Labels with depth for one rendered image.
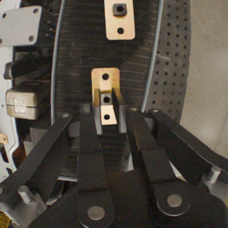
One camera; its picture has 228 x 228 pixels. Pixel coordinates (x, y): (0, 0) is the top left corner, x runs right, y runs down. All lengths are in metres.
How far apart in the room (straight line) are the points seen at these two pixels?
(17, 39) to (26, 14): 0.05
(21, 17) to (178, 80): 0.71
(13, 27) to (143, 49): 0.24
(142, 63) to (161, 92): 0.55
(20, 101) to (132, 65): 0.25
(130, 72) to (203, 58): 1.60
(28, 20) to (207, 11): 1.83
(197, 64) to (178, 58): 0.97
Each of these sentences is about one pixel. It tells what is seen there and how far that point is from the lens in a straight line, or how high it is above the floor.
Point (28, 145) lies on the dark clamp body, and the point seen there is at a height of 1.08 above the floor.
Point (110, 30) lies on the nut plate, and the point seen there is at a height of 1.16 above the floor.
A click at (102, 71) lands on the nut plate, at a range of 0.20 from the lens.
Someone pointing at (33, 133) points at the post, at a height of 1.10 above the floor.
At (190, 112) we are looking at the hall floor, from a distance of 1.83.
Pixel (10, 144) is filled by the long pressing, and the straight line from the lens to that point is 0.55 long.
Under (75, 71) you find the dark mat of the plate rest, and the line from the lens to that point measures 0.21.
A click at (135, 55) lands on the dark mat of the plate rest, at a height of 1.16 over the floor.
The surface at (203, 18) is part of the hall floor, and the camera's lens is 1.86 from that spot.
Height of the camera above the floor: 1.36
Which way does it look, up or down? 66 degrees down
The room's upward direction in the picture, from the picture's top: 165 degrees clockwise
